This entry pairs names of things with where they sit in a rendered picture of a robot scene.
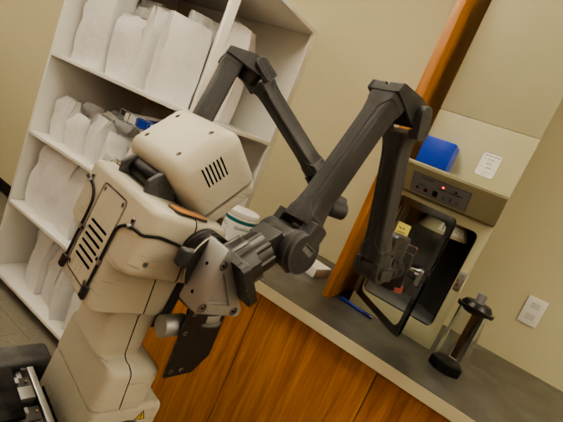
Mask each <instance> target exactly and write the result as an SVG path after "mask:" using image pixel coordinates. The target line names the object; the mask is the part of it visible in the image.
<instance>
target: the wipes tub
mask: <svg viewBox="0 0 563 422"><path fill-rule="evenodd" d="M259 218H260V216H259V214H257V213H256V212H254V211H252V210H250V209H248V208H245V207H242V206H240V205H236V206H235V207H234V208H232V209H231V210H230V211H229V212H228V213H226V215H225V218H224V221H223V223H222V225H221V227H222V228H223V229H224V230H225V239H226V240H227V241H229V240H231V239H233V238H234V237H235V236H237V235H239V236H240V237H242V236H243V235H245V234H247V233H249V232H250V229H252V228H253V227H255V226H256V225H257V223H258V221H259Z"/></svg>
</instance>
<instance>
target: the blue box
mask: <svg viewBox="0 0 563 422"><path fill-rule="evenodd" d="M459 151H460V150H459V148H458V146H457V144H454V143H451V142H447V141H444V140H442V139H439V138H436V137H434V136H430V135H428V137H427V139H425V141H424V142H423V144H422V146H421V149H420V151H419V153H418V155H417V157H416V160H417V161H418V162H422V163H425V164H427V165H429V166H432V167H435V168H438V169H440V170H442V171H445V172H450V170H451V168H452V165H453V163H454V162H455V160H456V158H457V155H458V153H459Z"/></svg>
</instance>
